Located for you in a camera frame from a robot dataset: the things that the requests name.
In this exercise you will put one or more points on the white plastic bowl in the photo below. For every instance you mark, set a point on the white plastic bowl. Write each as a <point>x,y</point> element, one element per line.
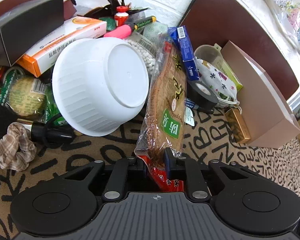
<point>99,84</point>

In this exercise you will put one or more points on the black feather decoration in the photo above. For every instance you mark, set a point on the black feather decoration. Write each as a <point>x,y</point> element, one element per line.
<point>109,10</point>

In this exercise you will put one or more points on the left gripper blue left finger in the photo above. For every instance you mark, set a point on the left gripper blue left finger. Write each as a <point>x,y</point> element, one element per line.
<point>140,165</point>

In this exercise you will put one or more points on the white beads bag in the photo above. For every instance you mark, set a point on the white beads bag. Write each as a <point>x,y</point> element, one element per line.
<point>146,42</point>

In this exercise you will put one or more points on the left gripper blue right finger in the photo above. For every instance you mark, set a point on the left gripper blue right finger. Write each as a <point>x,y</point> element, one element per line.
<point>170,163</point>

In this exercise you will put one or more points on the pink highlighter pen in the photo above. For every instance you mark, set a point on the pink highlighter pen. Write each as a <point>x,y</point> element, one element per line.
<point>125,30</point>

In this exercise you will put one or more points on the orange white medicine box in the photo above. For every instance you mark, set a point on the orange white medicine box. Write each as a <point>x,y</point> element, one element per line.
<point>43,55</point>

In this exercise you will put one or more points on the green small box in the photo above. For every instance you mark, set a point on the green small box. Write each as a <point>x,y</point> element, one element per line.
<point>223,66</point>

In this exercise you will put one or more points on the small red bottle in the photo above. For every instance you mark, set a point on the small red bottle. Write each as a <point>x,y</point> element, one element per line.
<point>121,16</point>

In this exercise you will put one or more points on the pink cardboard box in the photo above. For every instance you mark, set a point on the pink cardboard box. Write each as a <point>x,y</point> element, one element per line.
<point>269,119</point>

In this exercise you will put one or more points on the large black tape roll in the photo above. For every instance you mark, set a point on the large black tape roll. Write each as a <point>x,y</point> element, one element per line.
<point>198,92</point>

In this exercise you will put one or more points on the dark grey box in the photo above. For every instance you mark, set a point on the dark grey box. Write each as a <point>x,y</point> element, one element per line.
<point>25,25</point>

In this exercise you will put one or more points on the clear measuring cup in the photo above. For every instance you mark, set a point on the clear measuring cup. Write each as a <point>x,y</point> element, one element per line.
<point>209,53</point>

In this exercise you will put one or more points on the green packaged snack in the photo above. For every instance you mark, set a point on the green packaged snack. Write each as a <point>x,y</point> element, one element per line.
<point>28,97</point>

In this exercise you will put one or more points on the packaged insole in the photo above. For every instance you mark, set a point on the packaged insole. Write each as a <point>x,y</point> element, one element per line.
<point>163,125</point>

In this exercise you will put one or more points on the gold bar box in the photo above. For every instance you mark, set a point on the gold bar box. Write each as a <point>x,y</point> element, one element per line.
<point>238,126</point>

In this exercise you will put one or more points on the plaid scrunchie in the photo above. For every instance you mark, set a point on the plaid scrunchie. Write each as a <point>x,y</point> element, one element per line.
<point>16,148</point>

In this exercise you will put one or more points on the white floral cloth pouch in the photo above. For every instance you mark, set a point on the white floral cloth pouch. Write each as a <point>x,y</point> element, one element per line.
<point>221,85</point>

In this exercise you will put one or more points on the black makeup brush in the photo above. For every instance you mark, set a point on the black makeup brush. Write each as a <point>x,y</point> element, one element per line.
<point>48,135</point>

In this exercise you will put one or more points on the blue small box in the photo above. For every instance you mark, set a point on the blue small box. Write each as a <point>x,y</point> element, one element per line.
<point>182,40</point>

